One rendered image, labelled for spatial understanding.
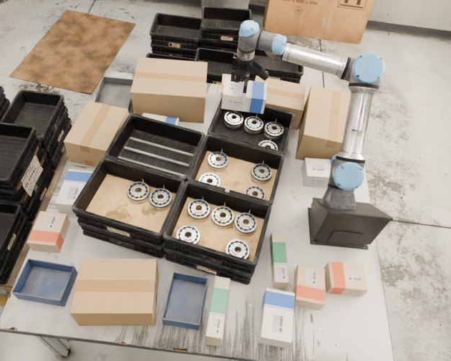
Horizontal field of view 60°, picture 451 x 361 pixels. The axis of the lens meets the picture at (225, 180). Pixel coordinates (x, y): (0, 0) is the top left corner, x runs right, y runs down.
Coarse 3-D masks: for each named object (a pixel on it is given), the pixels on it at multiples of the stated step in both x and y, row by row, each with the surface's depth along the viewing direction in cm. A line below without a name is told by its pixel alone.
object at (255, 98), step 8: (224, 88) 182; (232, 88) 182; (248, 88) 183; (256, 88) 184; (264, 88) 184; (224, 96) 180; (232, 96) 180; (248, 96) 180; (256, 96) 180; (264, 96) 181; (224, 104) 184; (232, 104) 184; (240, 104) 183; (248, 104) 183; (256, 104) 182; (264, 104) 182; (256, 112) 187
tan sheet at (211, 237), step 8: (192, 200) 181; (184, 208) 178; (184, 216) 176; (176, 224) 173; (184, 224) 174; (200, 224) 174; (208, 224) 175; (176, 232) 171; (200, 232) 172; (208, 232) 172; (216, 232) 173; (224, 232) 173; (232, 232) 173; (256, 232) 174; (200, 240) 170; (208, 240) 170; (216, 240) 170; (224, 240) 171; (232, 240) 171; (248, 240) 172; (256, 240) 172; (216, 248) 168; (224, 248) 169; (256, 248) 170
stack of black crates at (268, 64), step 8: (256, 56) 304; (264, 56) 304; (264, 64) 299; (272, 64) 299; (280, 64) 300; (288, 64) 301; (296, 64) 302; (272, 72) 283; (280, 72) 281; (288, 72) 280; (296, 72) 280; (288, 80) 287; (296, 80) 286
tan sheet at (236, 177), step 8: (208, 152) 199; (232, 160) 197; (240, 160) 198; (200, 168) 193; (208, 168) 193; (232, 168) 194; (240, 168) 195; (248, 168) 195; (224, 176) 191; (232, 176) 191; (240, 176) 192; (248, 176) 192; (272, 176) 193; (224, 184) 188; (232, 184) 189; (240, 184) 189; (248, 184) 189; (264, 184) 190; (272, 184) 191; (240, 192) 186
